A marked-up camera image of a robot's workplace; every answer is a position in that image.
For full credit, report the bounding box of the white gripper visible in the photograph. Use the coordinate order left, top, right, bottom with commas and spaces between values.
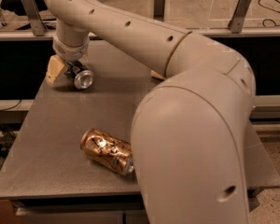
45, 35, 89, 87

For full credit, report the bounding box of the blue pepsi can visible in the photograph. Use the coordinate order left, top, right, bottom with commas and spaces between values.
65, 61, 93, 90

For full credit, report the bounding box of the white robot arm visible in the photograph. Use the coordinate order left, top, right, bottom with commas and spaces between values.
45, 0, 255, 224

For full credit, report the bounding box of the gold brown soda can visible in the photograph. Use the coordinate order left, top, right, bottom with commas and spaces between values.
80, 129, 134, 175

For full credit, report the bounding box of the black office chair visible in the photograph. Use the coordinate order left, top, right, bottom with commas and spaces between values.
0, 0, 59, 32

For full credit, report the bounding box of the yellow sponge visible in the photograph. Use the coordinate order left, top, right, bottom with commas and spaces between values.
150, 70, 166, 80

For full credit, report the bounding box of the left metal bracket post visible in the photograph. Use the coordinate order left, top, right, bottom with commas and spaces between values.
21, 0, 47, 36

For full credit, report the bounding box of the metal bracket post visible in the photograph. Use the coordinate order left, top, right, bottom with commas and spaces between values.
228, 0, 252, 34
21, 0, 47, 36
153, 0, 165, 21

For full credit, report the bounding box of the metal rail beam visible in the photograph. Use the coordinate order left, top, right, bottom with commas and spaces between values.
0, 27, 280, 41

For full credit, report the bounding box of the middle metal bracket post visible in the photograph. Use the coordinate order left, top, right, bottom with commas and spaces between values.
153, 0, 165, 21

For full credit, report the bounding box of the right metal bracket post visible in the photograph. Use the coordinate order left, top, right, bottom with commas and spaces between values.
228, 0, 252, 34

